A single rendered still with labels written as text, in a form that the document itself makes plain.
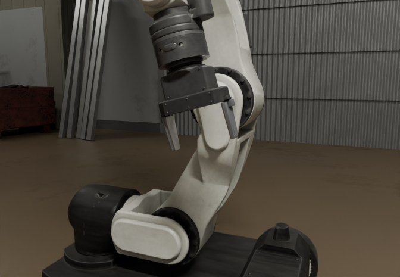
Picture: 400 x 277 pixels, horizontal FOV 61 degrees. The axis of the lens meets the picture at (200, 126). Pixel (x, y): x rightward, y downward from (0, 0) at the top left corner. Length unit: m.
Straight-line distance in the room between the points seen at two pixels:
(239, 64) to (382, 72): 2.90
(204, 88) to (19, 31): 5.04
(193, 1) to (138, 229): 0.53
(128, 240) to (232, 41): 0.52
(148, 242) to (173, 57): 0.47
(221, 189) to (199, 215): 0.09
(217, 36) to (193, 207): 0.39
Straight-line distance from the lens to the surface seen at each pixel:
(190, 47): 0.54
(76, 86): 4.00
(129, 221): 0.85
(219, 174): 0.74
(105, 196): 0.95
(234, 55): 0.72
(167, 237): 0.81
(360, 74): 3.54
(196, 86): 0.54
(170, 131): 0.58
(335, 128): 3.57
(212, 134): 0.69
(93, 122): 3.77
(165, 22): 0.55
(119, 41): 4.37
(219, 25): 0.74
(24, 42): 5.42
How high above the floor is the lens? 0.66
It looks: 8 degrees down
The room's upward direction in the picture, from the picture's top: straight up
